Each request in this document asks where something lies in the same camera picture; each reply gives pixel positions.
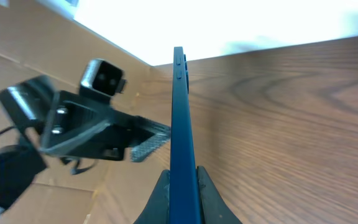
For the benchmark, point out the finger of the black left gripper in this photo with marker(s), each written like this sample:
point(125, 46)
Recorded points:
point(102, 135)

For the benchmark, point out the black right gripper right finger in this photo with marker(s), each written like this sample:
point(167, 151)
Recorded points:
point(213, 208)

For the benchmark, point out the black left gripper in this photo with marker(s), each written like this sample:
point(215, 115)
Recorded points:
point(29, 103)

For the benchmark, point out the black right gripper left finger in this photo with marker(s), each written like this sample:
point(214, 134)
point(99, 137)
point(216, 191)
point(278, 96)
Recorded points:
point(156, 210)

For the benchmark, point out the blue Galaxy smartphone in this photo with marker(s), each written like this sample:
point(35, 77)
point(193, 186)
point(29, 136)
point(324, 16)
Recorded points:
point(184, 205)

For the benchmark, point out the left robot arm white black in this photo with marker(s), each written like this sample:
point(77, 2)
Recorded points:
point(20, 163)

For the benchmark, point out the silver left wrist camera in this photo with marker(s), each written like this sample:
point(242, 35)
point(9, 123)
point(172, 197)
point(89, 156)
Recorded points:
point(102, 77)

